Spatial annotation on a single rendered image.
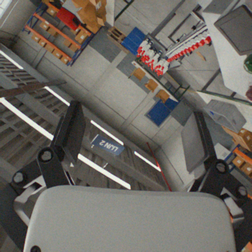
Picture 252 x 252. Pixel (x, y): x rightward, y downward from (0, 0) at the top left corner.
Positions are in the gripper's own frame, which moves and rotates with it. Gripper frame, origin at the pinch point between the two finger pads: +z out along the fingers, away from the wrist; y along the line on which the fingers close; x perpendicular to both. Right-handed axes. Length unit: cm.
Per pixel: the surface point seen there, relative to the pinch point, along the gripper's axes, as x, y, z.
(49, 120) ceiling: -313, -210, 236
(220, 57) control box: 0.5, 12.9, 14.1
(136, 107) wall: -549, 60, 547
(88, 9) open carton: -43, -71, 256
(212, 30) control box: 4.4, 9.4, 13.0
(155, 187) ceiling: -526, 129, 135
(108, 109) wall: -560, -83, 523
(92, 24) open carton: -79, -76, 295
